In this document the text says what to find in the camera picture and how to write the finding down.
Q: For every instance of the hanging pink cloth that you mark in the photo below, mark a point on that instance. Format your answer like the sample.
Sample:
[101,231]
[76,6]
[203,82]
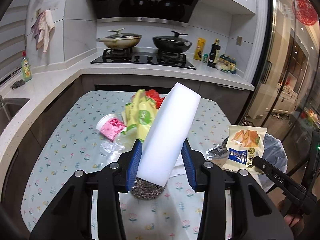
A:
[41,29]

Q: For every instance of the black gas stove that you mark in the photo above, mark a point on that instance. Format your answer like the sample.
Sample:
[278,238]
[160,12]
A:
[157,58]

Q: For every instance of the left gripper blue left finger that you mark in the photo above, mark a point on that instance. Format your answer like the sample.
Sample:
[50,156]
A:
[133,164]

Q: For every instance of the person's hand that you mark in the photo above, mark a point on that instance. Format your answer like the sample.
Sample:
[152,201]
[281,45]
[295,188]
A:
[296,223]

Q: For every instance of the red plastic bag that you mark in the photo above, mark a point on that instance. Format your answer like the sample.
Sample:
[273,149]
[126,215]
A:
[154,95]

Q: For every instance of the dark soy sauce bottle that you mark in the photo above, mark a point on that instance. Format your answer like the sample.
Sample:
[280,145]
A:
[213,57]

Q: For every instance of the green dish soap bottle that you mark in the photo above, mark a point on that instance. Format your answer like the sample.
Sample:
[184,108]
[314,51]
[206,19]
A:
[26,70]

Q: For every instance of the beige bread snack packet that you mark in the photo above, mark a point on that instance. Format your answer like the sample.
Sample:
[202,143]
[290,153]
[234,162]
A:
[244,144]

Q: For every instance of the beige frying pan with lid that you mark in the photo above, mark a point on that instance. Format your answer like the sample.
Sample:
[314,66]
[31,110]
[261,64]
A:
[120,40]

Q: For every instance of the trash bin with plastic liner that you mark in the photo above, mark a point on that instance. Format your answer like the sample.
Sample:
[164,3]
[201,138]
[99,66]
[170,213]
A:
[275,154]

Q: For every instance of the pink white paper cup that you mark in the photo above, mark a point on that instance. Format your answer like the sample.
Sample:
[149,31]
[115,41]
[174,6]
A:
[110,126]

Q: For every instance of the yellow packet on counter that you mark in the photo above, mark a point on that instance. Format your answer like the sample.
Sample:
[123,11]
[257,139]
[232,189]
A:
[199,49]

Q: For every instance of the yellow green snack bag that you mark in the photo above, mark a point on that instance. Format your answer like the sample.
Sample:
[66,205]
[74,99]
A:
[140,113]

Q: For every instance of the dark scouring pad on counter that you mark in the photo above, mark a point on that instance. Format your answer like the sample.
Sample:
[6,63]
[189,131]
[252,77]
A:
[17,84]

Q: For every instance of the dark green foil packet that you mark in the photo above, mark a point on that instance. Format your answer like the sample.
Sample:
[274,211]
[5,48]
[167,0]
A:
[218,151]

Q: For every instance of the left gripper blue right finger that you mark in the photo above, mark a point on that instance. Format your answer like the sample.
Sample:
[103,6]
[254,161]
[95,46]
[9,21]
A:
[188,165]

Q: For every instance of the steel wool scrubber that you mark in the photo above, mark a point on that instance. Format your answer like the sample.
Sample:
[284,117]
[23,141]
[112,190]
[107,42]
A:
[146,190]

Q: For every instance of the white foam block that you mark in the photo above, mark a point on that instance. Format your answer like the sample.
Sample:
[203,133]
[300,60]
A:
[167,134]

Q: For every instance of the black wok with lid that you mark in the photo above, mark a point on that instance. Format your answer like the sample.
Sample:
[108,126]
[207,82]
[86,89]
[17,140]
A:
[172,44]

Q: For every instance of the steel kitchen sink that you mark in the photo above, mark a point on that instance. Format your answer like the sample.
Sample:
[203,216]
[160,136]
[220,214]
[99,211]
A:
[9,108]

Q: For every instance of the small green jar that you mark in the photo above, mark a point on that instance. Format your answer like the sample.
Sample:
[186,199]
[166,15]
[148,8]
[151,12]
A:
[205,58]

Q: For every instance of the clear plastic bag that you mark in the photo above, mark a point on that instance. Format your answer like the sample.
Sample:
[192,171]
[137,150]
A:
[111,150]

